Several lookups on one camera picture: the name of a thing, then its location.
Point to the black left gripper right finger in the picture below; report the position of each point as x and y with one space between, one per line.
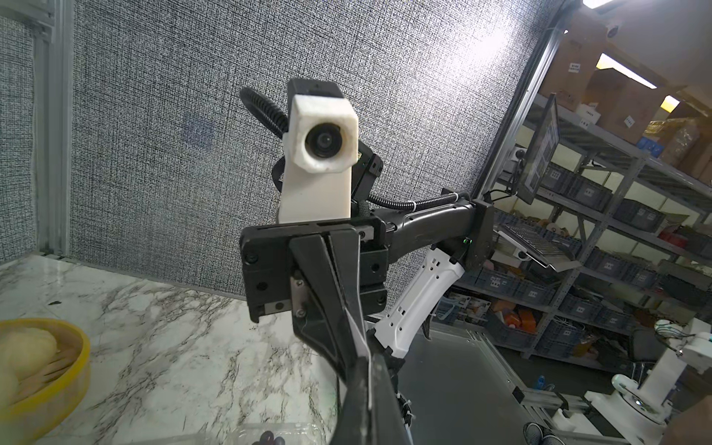
386 421

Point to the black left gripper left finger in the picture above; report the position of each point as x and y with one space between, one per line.
353 423

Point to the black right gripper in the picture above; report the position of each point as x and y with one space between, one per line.
337 267

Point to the white fruit sticker sheet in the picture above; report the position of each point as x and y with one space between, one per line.
357 327

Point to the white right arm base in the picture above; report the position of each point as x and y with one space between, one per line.
397 329

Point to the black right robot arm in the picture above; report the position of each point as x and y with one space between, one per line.
460 227

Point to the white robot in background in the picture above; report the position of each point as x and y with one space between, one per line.
640 409

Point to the computer monitor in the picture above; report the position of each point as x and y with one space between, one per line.
539 153

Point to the metal storage shelf rack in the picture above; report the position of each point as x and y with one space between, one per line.
636 229

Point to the yellow bamboo steamer basket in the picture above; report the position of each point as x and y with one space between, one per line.
35 405

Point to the left steamed bun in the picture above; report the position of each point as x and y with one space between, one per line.
25 351

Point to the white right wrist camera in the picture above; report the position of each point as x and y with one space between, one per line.
320 148

